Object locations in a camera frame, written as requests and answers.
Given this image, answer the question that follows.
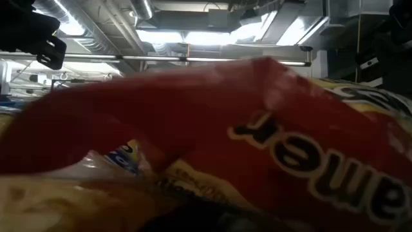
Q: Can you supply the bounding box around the smooth silver ventilation duct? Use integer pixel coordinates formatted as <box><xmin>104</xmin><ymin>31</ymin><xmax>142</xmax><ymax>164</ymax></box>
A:
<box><xmin>128</xmin><ymin>0</ymin><xmax>155</xmax><ymax>21</ymax></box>

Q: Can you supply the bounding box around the black metal frame stand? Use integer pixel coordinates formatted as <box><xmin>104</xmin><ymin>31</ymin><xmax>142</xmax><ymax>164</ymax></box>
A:
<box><xmin>50</xmin><ymin>77</ymin><xmax>104</xmax><ymax>93</ymax></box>

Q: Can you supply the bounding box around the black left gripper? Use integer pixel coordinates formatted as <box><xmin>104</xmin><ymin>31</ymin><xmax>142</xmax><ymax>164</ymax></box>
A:
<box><xmin>0</xmin><ymin>0</ymin><xmax>68</xmax><ymax>71</ymax></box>

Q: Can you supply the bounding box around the silver overhead beam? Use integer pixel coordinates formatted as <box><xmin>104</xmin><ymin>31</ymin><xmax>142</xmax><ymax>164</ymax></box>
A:
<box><xmin>0</xmin><ymin>51</ymin><xmax>312</xmax><ymax>68</ymax></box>

